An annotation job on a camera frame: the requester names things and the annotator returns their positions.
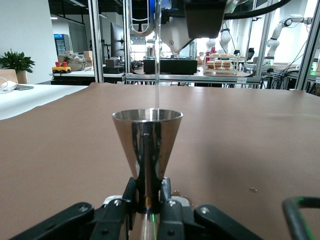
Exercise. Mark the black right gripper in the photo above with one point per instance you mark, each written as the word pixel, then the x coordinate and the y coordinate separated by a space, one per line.
pixel 173 8

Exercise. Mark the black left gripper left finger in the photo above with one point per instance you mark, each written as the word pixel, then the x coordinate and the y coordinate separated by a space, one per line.
pixel 110 220

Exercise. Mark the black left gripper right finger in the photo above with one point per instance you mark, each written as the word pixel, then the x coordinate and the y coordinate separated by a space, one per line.
pixel 172 220

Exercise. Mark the steel double-cone jigger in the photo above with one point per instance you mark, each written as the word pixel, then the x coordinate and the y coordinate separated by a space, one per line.
pixel 147 140

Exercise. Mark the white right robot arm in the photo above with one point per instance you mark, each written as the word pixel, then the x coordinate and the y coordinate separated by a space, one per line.
pixel 175 35

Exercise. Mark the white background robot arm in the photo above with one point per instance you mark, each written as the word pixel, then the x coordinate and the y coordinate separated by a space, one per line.
pixel 276 32

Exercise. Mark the spilled liquid puddle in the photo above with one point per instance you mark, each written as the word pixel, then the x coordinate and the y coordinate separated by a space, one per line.
pixel 190 203

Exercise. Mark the white bread rack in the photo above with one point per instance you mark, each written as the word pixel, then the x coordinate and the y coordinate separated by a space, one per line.
pixel 221 63

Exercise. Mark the long black box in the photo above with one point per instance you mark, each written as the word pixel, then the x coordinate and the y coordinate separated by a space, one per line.
pixel 175 67

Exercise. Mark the water droplet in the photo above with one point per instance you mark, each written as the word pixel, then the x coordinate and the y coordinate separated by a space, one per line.
pixel 253 190

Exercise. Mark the slim black display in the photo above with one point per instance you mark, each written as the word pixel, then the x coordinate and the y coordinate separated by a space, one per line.
pixel 117 40

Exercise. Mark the brown table mat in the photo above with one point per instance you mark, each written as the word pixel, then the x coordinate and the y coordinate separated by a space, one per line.
pixel 237 137

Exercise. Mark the cardboard box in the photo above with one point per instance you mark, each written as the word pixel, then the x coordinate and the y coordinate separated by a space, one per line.
pixel 88 56

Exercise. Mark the brown cloth sack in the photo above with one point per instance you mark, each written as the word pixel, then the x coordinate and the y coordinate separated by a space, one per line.
pixel 75 65

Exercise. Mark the blue glass-door fridge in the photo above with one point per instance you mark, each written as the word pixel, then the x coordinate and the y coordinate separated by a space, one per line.
pixel 60 45

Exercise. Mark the yellow box with red buttons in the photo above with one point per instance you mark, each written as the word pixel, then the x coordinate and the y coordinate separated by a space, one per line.
pixel 61 70

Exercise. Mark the grey smartphone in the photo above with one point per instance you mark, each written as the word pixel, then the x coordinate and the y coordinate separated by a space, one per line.
pixel 25 87

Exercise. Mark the white power adapter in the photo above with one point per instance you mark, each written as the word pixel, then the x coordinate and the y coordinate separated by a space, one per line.
pixel 10 85

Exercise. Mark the light wooden planter box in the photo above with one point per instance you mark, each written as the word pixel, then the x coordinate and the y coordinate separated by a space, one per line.
pixel 21 76

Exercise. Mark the green potted plant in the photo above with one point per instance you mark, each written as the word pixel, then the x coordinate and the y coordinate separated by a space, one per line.
pixel 16 61

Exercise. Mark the aluminium frame post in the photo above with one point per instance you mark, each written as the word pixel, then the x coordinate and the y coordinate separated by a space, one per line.
pixel 96 37
pixel 126 62
pixel 308 50
pixel 262 50

